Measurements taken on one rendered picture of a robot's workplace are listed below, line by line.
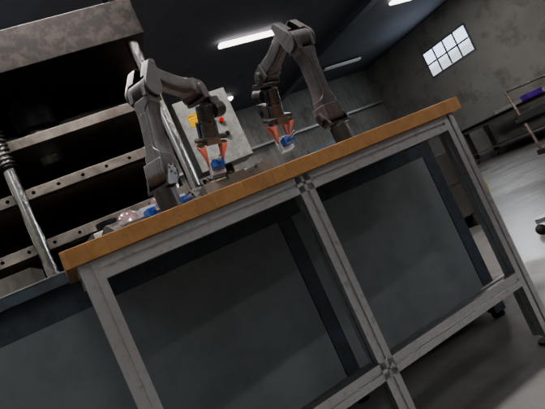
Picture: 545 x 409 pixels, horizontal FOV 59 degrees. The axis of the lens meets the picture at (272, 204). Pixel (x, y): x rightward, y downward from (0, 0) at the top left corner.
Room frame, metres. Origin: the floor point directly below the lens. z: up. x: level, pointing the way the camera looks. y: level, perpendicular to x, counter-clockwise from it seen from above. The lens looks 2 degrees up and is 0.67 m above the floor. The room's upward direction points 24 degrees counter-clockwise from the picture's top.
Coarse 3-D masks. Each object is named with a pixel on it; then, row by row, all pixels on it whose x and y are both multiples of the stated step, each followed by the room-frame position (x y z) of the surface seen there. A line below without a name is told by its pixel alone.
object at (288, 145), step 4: (292, 132) 1.75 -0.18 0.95; (284, 136) 1.79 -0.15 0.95; (288, 136) 1.79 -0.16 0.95; (292, 136) 1.77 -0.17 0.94; (280, 140) 1.82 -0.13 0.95; (284, 140) 1.79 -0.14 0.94; (288, 140) 1.79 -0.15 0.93; (292, 140) 1.79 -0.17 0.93; (280, 144) 1.82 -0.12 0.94; (284, 144) 1.80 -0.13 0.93; (288, 144) 1.82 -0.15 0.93; (292, 144) 1.83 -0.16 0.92; (280, 148) 1.83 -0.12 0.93; (284, 148) 1.82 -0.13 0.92; (288, 148) 1.82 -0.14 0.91; (292, 148) 1.84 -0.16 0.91; (280, 152) 1.85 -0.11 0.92; (284, 152) 1.84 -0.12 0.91
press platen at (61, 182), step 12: (168, 144) 2.39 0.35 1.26; (120, 156) 2.32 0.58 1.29; (132, 156) 2.34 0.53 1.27; (144, 156) 2.35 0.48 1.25; (96, 168) 2.28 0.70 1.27; (108, 168) 2.30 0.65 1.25; (60, 180) 2.23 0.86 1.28; (72, 180) 2.25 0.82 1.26; (84, 180) 2.28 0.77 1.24; (36, 192) 2.20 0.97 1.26; (48, 192) 2.21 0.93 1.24; (0, 204) 2.15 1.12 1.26; (12, 204) 2.16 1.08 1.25
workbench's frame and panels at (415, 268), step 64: (320, 192) 1.69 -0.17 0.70; (384, 192) 1.77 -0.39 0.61; (448, 192) 1.84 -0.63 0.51; (192, 256) 1.54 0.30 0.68; (256, 256) 1.60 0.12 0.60; (320, 256) 1.66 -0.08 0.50; (384, 256) 1.73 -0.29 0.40; (448, 256) 1.81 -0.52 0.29; (0, 320) 1.37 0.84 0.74; (64, 320) 1.41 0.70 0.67; (128, 320) 1.46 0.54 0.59; (192, 320) 1.52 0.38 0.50; (256, 320) 1.57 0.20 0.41; (320, 320) 1.63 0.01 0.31; (384, 320) 1.70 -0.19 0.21; (0, 384) 1.35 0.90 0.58; (64, 384) 1.39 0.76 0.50; (192, 384) 1.49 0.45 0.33; (256, 384) 1.55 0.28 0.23; (320, 384) 1.61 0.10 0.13
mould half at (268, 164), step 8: (264, 160) 1.67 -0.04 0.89; (248, 168) 1.96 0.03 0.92; (256, 168) 1.66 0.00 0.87; (264, 168) 1.67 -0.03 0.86; (272, 168) 1.68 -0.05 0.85; (232, 176) 1.63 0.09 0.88; (240, 176) 1.64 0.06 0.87; (248, 176) 1.65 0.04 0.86; (208, 184) 1.60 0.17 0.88; (216, 184) 1.61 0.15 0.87; (224, 184) 1.62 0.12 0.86; (200, 192) 1.70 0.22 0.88; (208, 192) 1.60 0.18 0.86
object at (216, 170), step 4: (220, 156) 1.54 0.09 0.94; (212, 160) 1.59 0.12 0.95; (216, 160) 1.59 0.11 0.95; (220, 160) 1.57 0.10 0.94; (224, 160) 1.60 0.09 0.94; (212, 164) 1.58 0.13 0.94; (216, 164) 1.59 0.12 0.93; (220, 164) 1.59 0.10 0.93; (224, 164) 1.59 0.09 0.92; (208, 168) 1.65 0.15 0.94; (212, 168) 1.60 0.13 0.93; (216, 168) 1.60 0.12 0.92; (220, 168) 1.61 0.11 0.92; (224, 168) 1.63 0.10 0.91; (212, 172) 1.62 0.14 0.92; (216, 172) 1.62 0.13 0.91; (220, 172) 1.62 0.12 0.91; (224, 172) 1.63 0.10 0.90; (212, 176) 1.63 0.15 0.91; (216, 176) 1.64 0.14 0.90; (220, 176) 1.65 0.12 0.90
